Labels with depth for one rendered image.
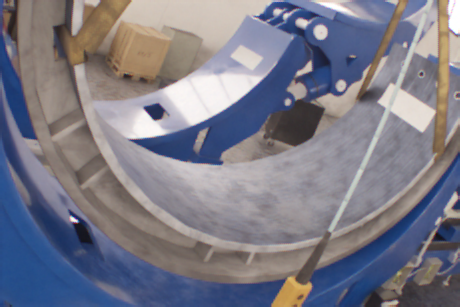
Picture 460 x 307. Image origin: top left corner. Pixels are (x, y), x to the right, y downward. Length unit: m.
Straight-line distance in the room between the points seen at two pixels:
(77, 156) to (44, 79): 0.32
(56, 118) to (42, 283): 0.61
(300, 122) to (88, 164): 7.17
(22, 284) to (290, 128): 7.31
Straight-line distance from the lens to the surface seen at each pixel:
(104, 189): 1.77
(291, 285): 1.63
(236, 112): 4.01
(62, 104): 1.59
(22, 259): 1.71
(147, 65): 9.61
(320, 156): 2.68
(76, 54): 1.35
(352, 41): 4.45
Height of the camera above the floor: 2.24
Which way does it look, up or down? 18 degrees down
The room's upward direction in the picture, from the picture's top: 24 degrees clockwise
